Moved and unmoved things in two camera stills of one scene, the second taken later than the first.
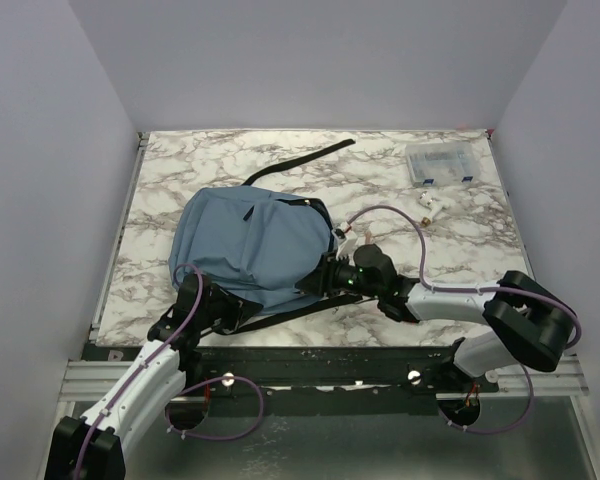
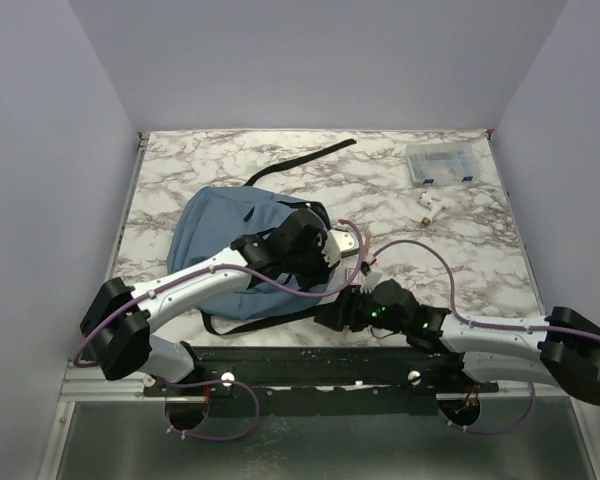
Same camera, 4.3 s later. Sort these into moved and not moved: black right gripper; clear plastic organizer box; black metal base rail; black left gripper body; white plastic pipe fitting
Moved: black right gripper; black left gripper body
Not moved: black metal base rail; clear plastic organizer box; white plastic pipe fitting
